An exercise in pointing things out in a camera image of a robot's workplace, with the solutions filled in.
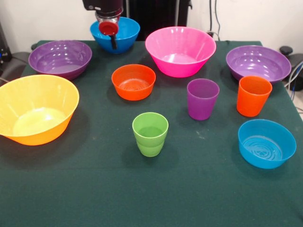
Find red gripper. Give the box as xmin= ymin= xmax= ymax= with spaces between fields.
xmin=98 ymin=21 xmax=119 ymax=50

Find deep blue plastic bowl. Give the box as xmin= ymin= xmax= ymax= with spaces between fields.
xmin=89 ymin=16 xmax=141 ymax=54

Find orange plastic bowl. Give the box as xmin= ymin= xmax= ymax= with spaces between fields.
xmin=111 ymin=64 xmax=157 ymax=101

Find purple plastic bowl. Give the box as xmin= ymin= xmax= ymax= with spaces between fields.
xmin=28 ymin=40 xmax=93 ymax=80
xmin=225 ymin=45 xmax=292 ymax=86

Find pink plastic bowl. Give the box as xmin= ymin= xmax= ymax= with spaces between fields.
xmin=145 ymin=26 xmax=217 ymax=78

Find purple plastic cup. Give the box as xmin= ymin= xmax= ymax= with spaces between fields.
xmin=187 ymin=78 xmax=220 ymax=121

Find black device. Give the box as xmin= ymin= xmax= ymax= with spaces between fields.
xmin=0 ymin=21 xmax=12 ymax=64

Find green plastic cup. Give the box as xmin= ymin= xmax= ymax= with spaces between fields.
xmin=132 ymin=112 xmax=169 ymax=157

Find yellow plastic bowl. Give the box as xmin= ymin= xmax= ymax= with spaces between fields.
xmin=0 ymin=74 xmax=80 ymax=146

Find orange plastic cup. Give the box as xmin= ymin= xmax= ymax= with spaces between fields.
xmin=236 ymin=75 xmax=273 ymax=118

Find dark green table cloth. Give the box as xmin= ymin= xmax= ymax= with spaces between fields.
xmin=0 ymin=40 xmax=303 ymax=227

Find black round knob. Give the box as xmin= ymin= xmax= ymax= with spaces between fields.
xmin=279 ymin=46 xmax=294 ymax=57

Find low blue plastic bowl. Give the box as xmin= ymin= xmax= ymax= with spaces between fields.
xmin=238 ymin=119 xmax=297 ymax=169

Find grey wall cable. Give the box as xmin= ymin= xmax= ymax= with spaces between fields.
xmin=214 ymin=0 xmax=221 ymax=37

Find white cable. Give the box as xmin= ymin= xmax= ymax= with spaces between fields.
xmin=284 ymin=61 xmax=303 ymax=88

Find blue cable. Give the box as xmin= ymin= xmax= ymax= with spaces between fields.
xmin=290 ymin=60 xmax=303 ymax=92

